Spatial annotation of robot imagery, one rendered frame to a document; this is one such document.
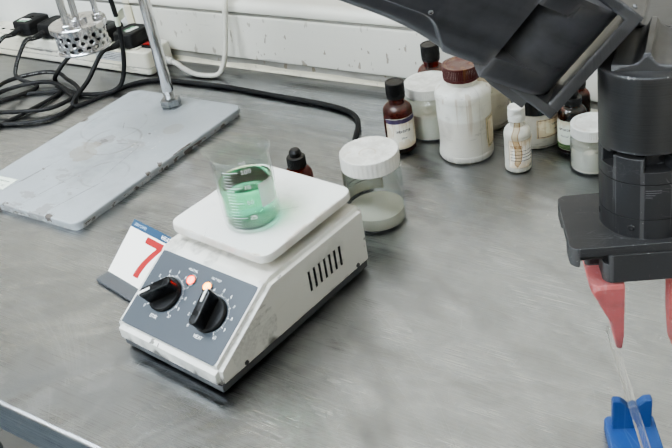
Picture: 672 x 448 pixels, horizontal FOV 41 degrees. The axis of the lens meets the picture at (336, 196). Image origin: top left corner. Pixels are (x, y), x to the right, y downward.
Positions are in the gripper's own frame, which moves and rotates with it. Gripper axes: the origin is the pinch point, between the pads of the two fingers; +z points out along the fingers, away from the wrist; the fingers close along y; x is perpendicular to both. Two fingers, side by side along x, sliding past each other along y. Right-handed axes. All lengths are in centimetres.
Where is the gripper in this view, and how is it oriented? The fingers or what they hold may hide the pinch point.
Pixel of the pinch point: (644, 330)
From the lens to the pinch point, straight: 63.9
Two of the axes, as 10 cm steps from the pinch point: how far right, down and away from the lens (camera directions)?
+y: -9.8, 0.9, 1.5
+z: 1.5, 8.6, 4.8
